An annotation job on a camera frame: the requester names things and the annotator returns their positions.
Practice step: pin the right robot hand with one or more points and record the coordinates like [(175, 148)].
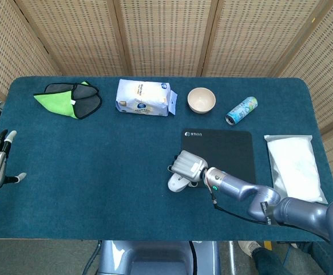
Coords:
[(188, 166)]

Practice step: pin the white computer mouse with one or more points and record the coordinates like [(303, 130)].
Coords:
[(176, 184)]

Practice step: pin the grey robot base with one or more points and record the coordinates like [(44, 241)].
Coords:
[(155, 257)]

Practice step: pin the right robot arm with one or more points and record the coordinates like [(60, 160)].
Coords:
[(269, 200)]

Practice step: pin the black mouse pad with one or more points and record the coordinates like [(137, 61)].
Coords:
[(226, 146)]

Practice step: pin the beige bowl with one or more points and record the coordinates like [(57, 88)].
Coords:
[(201, 100)]

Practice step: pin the light blue drink can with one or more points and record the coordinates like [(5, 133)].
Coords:
[(242, 110)]

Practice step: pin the white tissue pack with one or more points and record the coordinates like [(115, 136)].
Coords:
[(143, 96)]

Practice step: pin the teal table cover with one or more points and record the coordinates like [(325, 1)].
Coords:
[(98, 186)]

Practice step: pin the green and grey cloth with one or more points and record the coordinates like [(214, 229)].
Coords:
[(57, 98)]

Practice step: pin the white plastic pouch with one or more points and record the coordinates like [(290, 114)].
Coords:
[(292, 169)]

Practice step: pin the person leg with shoe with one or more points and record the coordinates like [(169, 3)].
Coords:
[(265, 257)]

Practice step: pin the woven wooden folding screen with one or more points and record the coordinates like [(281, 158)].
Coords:
[(166, 37)]

